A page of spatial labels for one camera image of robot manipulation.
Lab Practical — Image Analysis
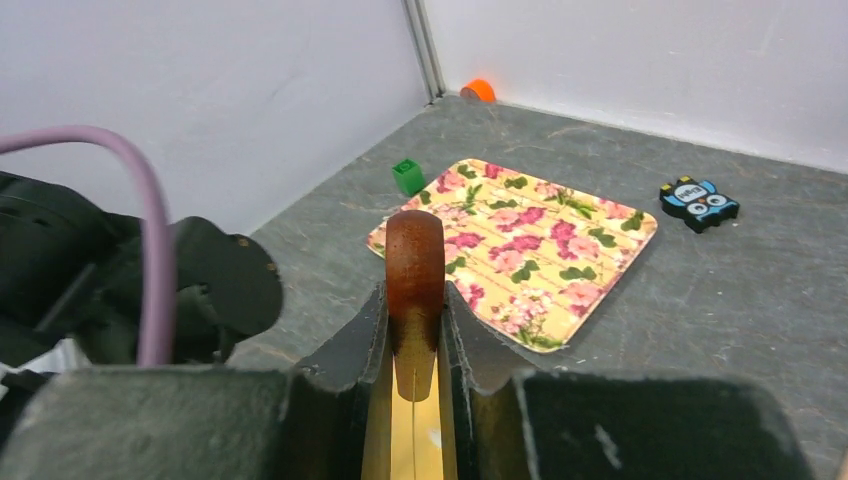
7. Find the metal scraper with wooden handle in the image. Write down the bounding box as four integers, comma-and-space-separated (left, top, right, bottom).
385, 210, 445, 402

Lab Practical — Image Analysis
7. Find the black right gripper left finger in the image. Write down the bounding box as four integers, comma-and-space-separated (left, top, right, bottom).
1, 284, 388, 479

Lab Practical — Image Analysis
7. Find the yellow cutting mat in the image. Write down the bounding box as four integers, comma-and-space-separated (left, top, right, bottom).
377, 341, 532, 479

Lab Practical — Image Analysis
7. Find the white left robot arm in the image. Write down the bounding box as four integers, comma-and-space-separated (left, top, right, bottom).
1, 172, 283, 368

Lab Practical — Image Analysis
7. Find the floral pattern tray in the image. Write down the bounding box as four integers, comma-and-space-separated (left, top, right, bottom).
402, 159, 658, 353

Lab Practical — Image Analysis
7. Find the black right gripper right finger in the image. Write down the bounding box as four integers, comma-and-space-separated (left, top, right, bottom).
442, 283, 814, 479

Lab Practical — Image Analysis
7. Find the green plastic block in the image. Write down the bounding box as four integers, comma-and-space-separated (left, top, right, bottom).
391, 158, 427, 197

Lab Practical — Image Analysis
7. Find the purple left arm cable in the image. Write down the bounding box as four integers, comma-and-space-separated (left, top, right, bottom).
0, 125, 179, 368

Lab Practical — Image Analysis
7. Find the orange plastic cap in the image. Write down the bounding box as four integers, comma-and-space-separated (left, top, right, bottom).
459, 78, 497, 103

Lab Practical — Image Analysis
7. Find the black patterned small box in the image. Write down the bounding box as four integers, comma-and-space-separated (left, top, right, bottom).
658, 176, 740, 234

